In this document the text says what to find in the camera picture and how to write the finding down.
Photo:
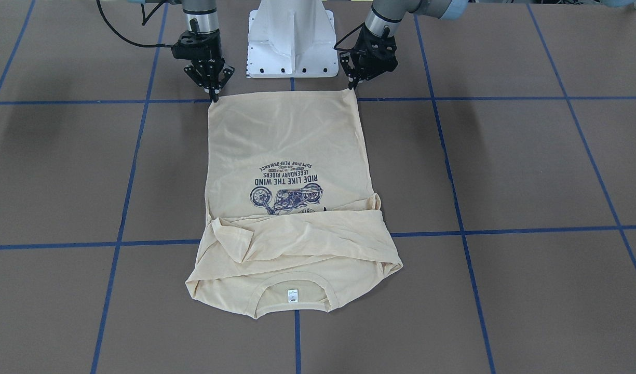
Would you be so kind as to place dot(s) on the beige long sleeve graphic shirt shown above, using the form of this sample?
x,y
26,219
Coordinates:
x,y
292,219

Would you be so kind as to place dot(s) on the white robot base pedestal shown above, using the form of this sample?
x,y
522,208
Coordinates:
x,y
291,39

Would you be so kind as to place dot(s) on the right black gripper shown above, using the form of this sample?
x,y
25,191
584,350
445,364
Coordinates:
x,y
210,69

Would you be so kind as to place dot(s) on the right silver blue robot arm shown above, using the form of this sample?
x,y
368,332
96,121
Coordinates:
x,y
201,17

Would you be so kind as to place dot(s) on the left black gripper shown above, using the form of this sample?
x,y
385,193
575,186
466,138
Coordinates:
x,y
386,58

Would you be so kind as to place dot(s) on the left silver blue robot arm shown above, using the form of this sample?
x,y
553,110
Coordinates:
x,y
391,13

